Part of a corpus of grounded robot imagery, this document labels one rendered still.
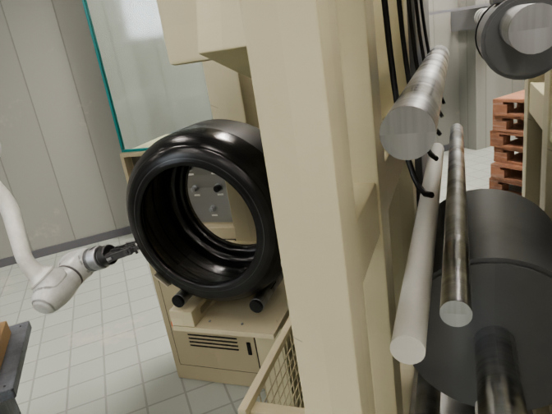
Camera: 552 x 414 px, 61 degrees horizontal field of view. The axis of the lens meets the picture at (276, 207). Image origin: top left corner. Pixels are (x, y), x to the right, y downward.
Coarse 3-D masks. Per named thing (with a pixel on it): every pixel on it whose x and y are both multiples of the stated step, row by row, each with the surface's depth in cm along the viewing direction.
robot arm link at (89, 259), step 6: (96, 246) 173; (84, 252) 173; (90, 252) 171; (96, 252) 171; (84, 258) 171; (90, 258) 170; (96, 258) 171; (90, 264) 171; (96, 264) 170; (90, 270) 174; (96, 270) 175
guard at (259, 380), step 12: (288, 324) 116; (288, 336) 114; (276, 348) 108; (264, 360) 104; (276, 360) 106; (264, 372) 100; (252, 384) 97; (264, 384) 102; (288, 384) 116; (252, 396) 94; (300, 396) 124; (240, 408) 92
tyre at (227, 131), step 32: (192, 128) 138; (224, 128) 139; (256, 128) 147; (160, 160) 136; (192, 160) 132; (224, 160) 129; (256, 160) 131; (128, 192) 145; (160, 192) 167; (256, 192) 129; (160, 224) 166; (192, 224) 173; (256, 224) 132; (160, 256) 151; (192, 256) 170; (224, 256) 173; (256, 256) 136; (192, 288) 149; (224, 288) 145; (256, 288) 144
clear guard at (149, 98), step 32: (96, 0) 196; (128, 0) 192; (96, 32) 202; (128, 32) 197; (160, 32) 192; (128, 64) 202; (160, 64) 197; (192, 64) 192; (128, 96) 208; (160, 96) 203; (192, 96) 198; (128, 128) 214; (160, 128) 209
